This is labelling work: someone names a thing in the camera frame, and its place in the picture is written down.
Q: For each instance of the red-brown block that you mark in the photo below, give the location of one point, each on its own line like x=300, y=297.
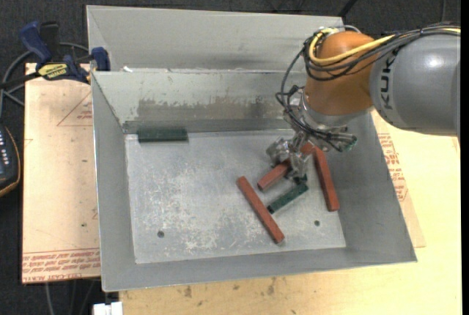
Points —
x=272, y=178
x=261, y=210
x=327, y=181

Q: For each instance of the grey metal bin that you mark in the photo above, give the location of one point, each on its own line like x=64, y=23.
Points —
x=190, y=203

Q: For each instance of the dark green flat block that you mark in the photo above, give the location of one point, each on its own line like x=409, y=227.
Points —
x=163, y=134
x=286, y=199

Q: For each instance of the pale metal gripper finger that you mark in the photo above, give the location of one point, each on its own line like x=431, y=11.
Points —
x=298, y=166
x=278, y=151

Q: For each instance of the brown cardboard board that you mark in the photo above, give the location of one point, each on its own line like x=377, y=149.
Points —
x=55, y=178

